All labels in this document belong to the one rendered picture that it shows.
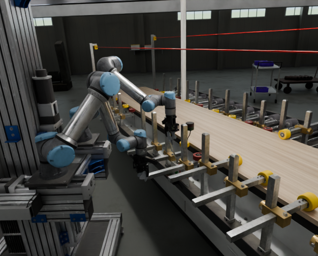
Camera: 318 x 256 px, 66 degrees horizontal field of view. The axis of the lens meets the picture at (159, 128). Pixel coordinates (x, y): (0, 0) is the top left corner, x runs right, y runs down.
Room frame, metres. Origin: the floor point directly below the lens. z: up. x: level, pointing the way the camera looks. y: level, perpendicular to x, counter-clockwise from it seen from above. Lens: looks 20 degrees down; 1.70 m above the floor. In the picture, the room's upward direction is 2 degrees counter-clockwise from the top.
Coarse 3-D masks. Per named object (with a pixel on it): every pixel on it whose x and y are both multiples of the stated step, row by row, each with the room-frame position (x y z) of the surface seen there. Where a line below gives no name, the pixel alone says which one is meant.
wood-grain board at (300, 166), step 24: (192, 120) 2.43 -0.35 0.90; (216, 120) 2.40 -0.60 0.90; (192, 144) 1.82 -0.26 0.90; (216, 144) 1.79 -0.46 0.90; (240, 144) 1.78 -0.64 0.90; (264, 144) 1.76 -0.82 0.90; (288, 144) 1.74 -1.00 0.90; (240, 168) 1.40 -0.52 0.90; (264, 168) 1.39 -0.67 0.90; (288, 168) 1.38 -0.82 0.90; (312, 168) 1.36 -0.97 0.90; (264, 192) 1.17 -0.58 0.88; (288, 192) 1.12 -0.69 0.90; (312, 192) 1.11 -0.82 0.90; (312, 216) 0.93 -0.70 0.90
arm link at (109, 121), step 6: (108, 102) 1.41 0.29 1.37; (102, 108) 1.37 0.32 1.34; (108, 108) 1.39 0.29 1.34; (102, 114) 1.38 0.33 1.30; (108, 114) 1.39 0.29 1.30; (102, 120) 1.41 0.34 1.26; (108, 120) 1.39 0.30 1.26; (114, 120) 1.42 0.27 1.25; (108, 126) 1.40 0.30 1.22; (114, 126) 1.41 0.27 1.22; (108, 132) 1.41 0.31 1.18; (114, 132) 1.41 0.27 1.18; (108, 138) 1.45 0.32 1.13; (114, 138) 1.40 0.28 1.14
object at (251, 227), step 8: (296, 200) 0.97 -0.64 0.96; (304, 200) 0.97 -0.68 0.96; (288, 208) 0.92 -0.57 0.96; (296, 208) 0.93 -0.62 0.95; (264, 216) 0.87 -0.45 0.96; (272, 216) 0.87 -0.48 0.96; (248, 224) 0.83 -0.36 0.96; (256, 224) 0.83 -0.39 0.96; (264, 224) 0.84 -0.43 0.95; (232, 232) 0.79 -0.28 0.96; (240, 232) 0.78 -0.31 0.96; (248, 232) 0.80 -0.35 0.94; (232, 240) 0.76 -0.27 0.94
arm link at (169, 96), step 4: (168, 92) 1.60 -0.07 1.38; (172, 92) 1.59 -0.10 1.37; (164, 96) 1.61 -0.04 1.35; (168, 96) 1.58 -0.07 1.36; (172, 96) 1.58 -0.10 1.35; (164, 100) 1.59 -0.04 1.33; (168, 100) 1.58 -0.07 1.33; (172, 100) 1.58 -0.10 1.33; (164, 104) 1.59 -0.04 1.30; (168, 104) 1.58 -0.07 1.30; (172, 104) 1.58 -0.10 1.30; (168, 108) 1.58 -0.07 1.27; (172, 108) 1.58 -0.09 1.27
